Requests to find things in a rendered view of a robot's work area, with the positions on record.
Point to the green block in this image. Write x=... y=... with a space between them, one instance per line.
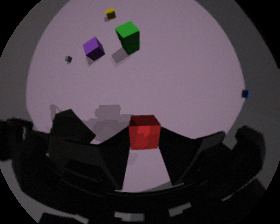
x=128 y=34
x=131 y=49

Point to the red block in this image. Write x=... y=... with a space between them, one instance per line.
x=144 y=132

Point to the purple block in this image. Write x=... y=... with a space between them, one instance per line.
x=93 y=49

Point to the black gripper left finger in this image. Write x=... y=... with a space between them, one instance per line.
x=112 y=155

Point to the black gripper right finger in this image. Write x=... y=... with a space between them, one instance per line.
x=180 y=153

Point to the small yellow cube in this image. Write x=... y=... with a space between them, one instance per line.
x=110 y=13

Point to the small blue block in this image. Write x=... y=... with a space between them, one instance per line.
x=245 y=94

